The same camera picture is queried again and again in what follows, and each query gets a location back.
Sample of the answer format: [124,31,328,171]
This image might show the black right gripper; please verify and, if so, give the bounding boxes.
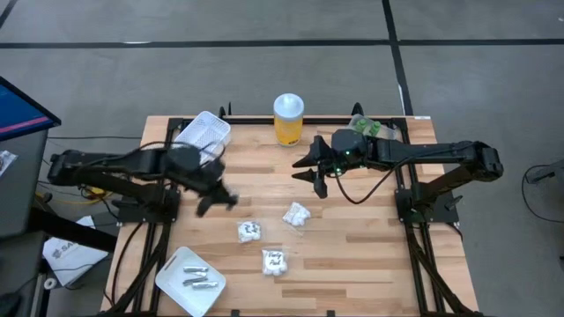
[292,128,378,200]

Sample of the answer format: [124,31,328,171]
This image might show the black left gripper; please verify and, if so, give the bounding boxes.
[193,158,240,217]

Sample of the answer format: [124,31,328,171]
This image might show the cotton ball bag scribbled label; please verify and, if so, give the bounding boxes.
[236,218,264,245]

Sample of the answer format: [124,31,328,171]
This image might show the cotton ball bag plain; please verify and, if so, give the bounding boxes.
[281,202,313,229]

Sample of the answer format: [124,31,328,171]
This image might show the cotton ball bag Vanity Pack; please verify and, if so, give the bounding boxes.
[261,247,290,278]

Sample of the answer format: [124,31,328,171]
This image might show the yellow wipes canister white lid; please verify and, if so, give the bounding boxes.
[272,92,306,147]

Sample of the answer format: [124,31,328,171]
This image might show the white perforated plastic basket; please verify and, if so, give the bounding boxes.
[174,110,233,153]

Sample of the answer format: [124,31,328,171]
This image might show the clear plastic container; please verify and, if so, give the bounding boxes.
[347,113,397,142]

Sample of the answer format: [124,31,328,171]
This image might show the white plastic tray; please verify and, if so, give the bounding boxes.
[154,246,227,317]

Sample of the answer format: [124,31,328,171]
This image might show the white printed paper sheets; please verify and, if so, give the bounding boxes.
[41,215,110,287]

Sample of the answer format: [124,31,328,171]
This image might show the grey desk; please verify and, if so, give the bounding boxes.
[0,129,49,241]

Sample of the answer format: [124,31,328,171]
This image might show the computer monitor blue screen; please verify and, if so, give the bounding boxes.
[0,75,63,143]

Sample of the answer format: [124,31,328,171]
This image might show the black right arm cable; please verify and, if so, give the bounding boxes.
[328,156,400,206]

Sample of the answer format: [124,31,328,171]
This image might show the black aluminium table frame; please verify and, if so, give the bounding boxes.
[100,102,484,317]

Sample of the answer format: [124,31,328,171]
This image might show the yellow cable bundle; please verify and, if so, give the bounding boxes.
[78,187,109,206]

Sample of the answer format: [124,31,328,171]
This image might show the black floor cable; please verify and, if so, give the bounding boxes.
[521,158,564,225]

